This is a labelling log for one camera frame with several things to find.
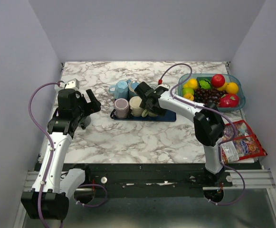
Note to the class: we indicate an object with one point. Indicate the orange toy orange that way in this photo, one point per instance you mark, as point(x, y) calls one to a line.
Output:
point(232, 88)

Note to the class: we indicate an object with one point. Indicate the purple toy grapes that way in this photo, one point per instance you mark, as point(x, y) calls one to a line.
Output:
point(208, 96)

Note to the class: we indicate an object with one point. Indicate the red toy dragon fruit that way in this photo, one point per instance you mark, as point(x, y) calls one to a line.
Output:
point(229, 101)

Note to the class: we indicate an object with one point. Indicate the teal plastic fruit basket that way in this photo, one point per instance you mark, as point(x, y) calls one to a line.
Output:
point(228, 78)

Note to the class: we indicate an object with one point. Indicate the green toy lime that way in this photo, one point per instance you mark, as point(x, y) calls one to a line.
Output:
point(187, 90)

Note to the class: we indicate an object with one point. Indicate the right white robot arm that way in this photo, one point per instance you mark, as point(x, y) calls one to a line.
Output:
point(207, 120)

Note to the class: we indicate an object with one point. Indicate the yellow toy pepper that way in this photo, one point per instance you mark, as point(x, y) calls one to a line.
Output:
point(188, 96)

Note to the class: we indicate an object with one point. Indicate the light blue faceted mug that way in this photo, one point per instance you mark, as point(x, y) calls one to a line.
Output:
point(119, 90)

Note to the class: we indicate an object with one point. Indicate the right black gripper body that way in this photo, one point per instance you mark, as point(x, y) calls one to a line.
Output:
point(154, 109)

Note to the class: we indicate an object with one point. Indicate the yellow toy lemon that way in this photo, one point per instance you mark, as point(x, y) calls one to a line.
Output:
point(192, 83)

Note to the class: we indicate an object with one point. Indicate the lilac mug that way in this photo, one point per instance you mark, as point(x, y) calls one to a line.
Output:
point(121, 109)

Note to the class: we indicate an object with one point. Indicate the red toy apple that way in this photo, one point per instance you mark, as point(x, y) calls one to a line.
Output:
point(217, 80)

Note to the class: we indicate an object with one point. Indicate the grey-blue round mug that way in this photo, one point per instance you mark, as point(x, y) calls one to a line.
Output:
point(153, 87)

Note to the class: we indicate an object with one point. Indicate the dark blue tray mat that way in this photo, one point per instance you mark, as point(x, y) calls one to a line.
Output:
point(169, 117)

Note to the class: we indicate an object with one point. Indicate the blue mug tan rim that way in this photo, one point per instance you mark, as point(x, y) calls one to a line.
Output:
point(131, 87)

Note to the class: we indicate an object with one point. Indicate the light green mug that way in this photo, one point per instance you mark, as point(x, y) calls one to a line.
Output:
point(147, 113)

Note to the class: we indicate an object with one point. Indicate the cream textured mug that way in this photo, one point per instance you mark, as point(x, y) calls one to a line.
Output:
point(134, 104)

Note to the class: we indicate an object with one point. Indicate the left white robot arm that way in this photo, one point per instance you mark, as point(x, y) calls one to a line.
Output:
point(49, 195)

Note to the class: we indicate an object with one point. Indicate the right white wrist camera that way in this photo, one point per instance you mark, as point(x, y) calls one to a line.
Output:
point(163, 85)

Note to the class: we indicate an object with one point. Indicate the yellow toy banana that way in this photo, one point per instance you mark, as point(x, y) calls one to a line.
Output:
point(222, 88)

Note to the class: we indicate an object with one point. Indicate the green toy watermelon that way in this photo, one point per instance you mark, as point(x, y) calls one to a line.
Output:
point(204, 84)

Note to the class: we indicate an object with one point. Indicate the red snack bag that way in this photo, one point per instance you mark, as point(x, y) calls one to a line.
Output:
point(244, 146)

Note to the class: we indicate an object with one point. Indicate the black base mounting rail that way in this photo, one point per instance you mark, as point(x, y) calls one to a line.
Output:
point(164, 180)

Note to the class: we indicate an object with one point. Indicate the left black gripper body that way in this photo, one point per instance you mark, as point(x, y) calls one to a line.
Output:
point(83, 108)

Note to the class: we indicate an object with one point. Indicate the dark grey mug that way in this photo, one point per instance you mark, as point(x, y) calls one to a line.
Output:
point(86, 121)

